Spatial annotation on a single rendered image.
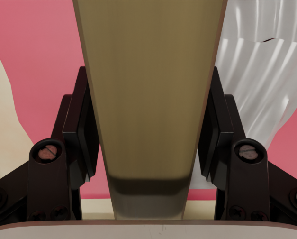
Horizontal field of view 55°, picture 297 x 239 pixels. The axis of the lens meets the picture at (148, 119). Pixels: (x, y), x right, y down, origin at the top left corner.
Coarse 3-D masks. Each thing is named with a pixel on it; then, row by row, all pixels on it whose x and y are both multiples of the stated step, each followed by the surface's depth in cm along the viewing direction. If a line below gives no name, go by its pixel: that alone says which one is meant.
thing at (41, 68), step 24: (0, 48) 18; (24, 48) 18; (48, 48) 18; (72, 48) 18; (24, 72) 19; (48, 72) 19; (72, 72) 19; (24, 96) 21; (48, 96) 21; (24, 120) 23; (48, 120) 23; (288, 120) 23; (288, 144) 25; (96, 168) 27; (288, 168) 27; (96, 192) 31; (192, 192) 31
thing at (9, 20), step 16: (0, 0) 16; (16, 0) 16; (32, 0) 16; (48, 0) 16; (64, 0) 16; (0, 16) 16; (16, 16) 16; (32, 16) 16; (48, 16) 16; (64, 16) 16; (0, 32) 17; (16, 32) 17; (32, 32) 17; (48, 32) 17; (64, 32) 17
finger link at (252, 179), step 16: (240, 144) 10; (256, 144) 10; (240, 160) 9; (256, 160) 10; (240, 176) 9; (256, 176) 9; (240, 192) 8; (256, 192) 8; (224, 208) 10; (240, 208) 8; (256, 208) 8
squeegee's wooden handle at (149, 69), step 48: (96, 0) 5; (144, 0) 5; (192, 0) 5; (96, 48) 6; (144, 48) 6; (192, 48) 6; (96, 96) 7; (144, 96) 7; (192, 96) 7; (144, 144) 8; (192, 144) 8; (144, 192) 10
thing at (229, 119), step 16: (208, 96) 11; (224, 96) 11; (208, 112) 11; (224, 112) 10; (208, 128) 11; (224, 128) 10; (240, 128) 11; (208, 144) 11; (224, 144) 10; (208, 160) 11; (224, 160) 10; (208, 176) 12; (224, 176) 10; (272, 176) 9; (288, 176) 9; (224, 192) 11; (272, 192) 9; (288, 192) 9; (272, 208) 10; (288, 208) 9
